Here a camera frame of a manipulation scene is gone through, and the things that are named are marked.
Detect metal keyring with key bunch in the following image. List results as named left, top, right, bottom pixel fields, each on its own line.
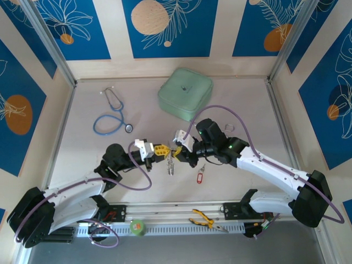
left=166, top=142, right=179, bottom=177

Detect key with red tag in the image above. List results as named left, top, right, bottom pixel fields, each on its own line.
left=196, top=163, right=207, bottom=184

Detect blue stethoscope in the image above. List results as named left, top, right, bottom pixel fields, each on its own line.
left=92, top=87, right=134, bottom=136

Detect mint green zip pouch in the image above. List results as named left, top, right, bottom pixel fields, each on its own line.
left=157, top=67, right=215, bottom=120

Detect green tape roll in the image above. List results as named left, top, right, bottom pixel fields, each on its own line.
left=129, top=218, right=147, bottom=238

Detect black aluminium extrusion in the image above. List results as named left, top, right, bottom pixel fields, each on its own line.
left=48, top=227, right=75, bottom=244

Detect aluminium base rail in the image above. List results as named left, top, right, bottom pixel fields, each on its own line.
left=108, top=202, right=326, bottom=221

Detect aluminium table side rail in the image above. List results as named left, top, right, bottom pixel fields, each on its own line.
left=41, top=82, right=78, bottom=201
left=265, top=79, right=306, bottom=174

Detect grey slotted cable duct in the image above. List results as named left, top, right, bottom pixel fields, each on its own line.
left=76, top=221, right=246, bottom=238

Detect yellow handled pliers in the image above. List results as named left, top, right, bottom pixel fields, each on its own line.
left=188, top=208, right=230, bottom=234

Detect purple cable loop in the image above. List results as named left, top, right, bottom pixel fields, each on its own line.
left=87, top=219, right=121, bottom=250

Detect aluminium frame post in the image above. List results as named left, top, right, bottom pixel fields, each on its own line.
left=21, top=0, right=78, bottom=86
left=267, top=0, right=322, bottom=83

